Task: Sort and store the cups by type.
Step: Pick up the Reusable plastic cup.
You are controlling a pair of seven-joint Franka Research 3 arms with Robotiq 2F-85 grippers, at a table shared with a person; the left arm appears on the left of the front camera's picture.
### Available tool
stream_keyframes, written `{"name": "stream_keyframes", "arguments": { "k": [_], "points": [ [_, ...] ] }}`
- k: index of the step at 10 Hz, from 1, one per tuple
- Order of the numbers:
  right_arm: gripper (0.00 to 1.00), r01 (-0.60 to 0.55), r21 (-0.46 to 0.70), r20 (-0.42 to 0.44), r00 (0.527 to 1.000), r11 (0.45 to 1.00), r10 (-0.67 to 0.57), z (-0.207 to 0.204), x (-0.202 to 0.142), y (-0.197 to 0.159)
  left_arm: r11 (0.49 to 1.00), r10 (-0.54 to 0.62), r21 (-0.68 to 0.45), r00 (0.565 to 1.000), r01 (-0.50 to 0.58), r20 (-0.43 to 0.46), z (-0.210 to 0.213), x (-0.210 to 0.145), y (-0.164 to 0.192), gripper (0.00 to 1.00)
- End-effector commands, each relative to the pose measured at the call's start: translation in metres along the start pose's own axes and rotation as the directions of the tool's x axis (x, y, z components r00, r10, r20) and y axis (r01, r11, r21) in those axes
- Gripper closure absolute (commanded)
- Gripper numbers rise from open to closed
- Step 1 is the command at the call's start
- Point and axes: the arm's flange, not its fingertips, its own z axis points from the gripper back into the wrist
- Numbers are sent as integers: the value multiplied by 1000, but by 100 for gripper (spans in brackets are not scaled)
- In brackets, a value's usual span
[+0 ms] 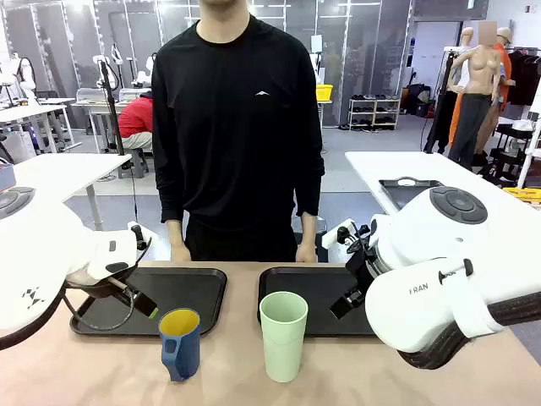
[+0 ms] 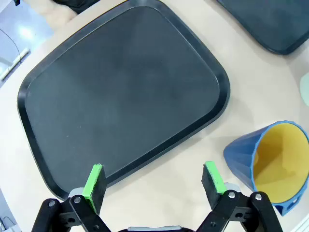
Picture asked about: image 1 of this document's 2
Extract person's right hand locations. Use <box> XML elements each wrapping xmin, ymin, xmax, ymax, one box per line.
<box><xmin>170</xmin><ymin>241</ymin><xmax>193</xmax><ymax>263</ymax></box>

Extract person's left forearm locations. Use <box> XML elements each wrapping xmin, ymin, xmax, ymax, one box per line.
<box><xmin>299</xmin><ymin>212</ymin><xmax>319</xmax><ymax>244</ymax></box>

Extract black tray with handles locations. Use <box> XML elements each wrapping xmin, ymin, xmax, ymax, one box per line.
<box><xmin>378</xmin><ymin>176</ymin><xmax>445</xmax><ymax>212</ymax></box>

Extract tall pale green cup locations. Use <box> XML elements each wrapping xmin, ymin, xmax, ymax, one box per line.
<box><xmin>259</xmin><ymin>291</ymin><xmax>309</xmax><ymax>384</ymax></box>

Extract blue mug yellow inside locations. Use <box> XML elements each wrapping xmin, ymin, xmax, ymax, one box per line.
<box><xmin>158</xmin><ymin>308</ymin><xmax>202</xmax><ymax>383</ymax></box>

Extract white background desk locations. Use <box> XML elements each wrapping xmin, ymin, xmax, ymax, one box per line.
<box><xmin>0</xmin><ymin>96</ymin><xmax>84</xmax><ymax>156</ymax></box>

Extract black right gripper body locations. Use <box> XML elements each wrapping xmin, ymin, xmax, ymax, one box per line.
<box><xmin>344</xmin><ymin>247</ymin><xmax>381</xmax><ymax>298</ymax></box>

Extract black plastic tray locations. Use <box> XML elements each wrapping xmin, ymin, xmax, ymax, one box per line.
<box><xmin>69</xmin><ymin>266</ymin><xmax>228</xmax><ymax>337</ymax></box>
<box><xmin>257</xmin><ymin>265</ymin><xmax>381</xmax><ymax>337</ymax></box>

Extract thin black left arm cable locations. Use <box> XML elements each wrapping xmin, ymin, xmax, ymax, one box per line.
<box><xmin>62</xmin><ymin>237</ymin><xmax>154</xmax><ymax>332</ymax></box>

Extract black tripod stand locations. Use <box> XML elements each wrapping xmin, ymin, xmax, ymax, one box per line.
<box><xmin>96</xmin><ymin>58</ymin><xmax>127</xmax><ymax>156</ymax></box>

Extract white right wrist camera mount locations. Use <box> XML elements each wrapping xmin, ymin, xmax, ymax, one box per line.
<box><xmin>320</xmin><ymin>222</ymin><xmax>355</xmax><ymax>251</ymax></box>

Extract seated person in red jacket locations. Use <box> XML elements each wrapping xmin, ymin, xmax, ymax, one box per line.
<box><xmin>117</xmin><ymin>91</ymin><xmax>155</xmax><ymax>151</ymax></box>

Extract person's right forearm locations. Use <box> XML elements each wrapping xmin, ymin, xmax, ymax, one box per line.
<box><xmin>165</xmin><ymin>218</ymin><xmax>187</xmax><ymax>247</ymax></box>

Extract wooden shoe rack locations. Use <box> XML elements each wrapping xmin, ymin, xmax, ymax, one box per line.
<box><xmin>347</xmin><ymin>94</ymin><xmax>402</xmax><ymax>132</ymax></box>

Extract person's left hand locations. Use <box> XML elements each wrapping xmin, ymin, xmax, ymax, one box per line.
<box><xmin>294</xmin><ymin>240</ymin><xmax>318</xmax><ymax>265</ymax></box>

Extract mannequin in orange garment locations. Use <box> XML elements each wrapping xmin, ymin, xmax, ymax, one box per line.
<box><xmin>448</xmin><ymin>27</ymin><xmax>515</xmax><ymax>147</ymax></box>

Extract yellow flat object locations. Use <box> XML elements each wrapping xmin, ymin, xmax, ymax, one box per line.
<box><xmin>502</xmin><ymin>187</ymin><xmax>541</xmax><ymax>207</ymax></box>

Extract dark clothes on rack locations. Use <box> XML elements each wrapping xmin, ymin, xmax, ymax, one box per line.
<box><xmin>505</xmin><ymin>47</ymin><xmax>541</xmax><ymax>107</ymax></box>

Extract person in black shirt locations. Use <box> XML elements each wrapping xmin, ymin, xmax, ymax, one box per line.
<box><xmin>150</xmin><ymin>0</ymin><xmax>325</xmax><ymax>263</ymax></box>

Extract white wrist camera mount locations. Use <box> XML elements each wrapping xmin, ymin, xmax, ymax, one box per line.
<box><xmin>90</xmin><ymin>229</ymin><xmax>140</xmax><ymax>284</ymax></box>
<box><xmin>320</xmin><ymin>222</ymin><xmax>355</xmax><ymax>251</ymax></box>

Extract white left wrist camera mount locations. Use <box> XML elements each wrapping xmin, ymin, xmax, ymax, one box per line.
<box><xmin>90</xmin><ymin>229</ymin><xmax>140</xmax><ymax>284</ymax></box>

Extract grey step stool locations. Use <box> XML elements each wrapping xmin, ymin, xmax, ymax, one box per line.
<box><xmin>117</xmin><ymin>147</ymin><xmax>150</xmax><ymax>179</ymax></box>

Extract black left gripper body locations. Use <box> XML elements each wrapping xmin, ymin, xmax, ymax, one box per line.
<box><xmin>65</xmin><ymin>264</ymin><xmax>143</xmax><ymax>305</ymax></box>

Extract bare beige mannequin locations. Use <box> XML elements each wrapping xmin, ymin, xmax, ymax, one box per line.
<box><xmin>446</xmin><ymin>20</ymin><xmax>505</xmax><ymax>171</ymax></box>

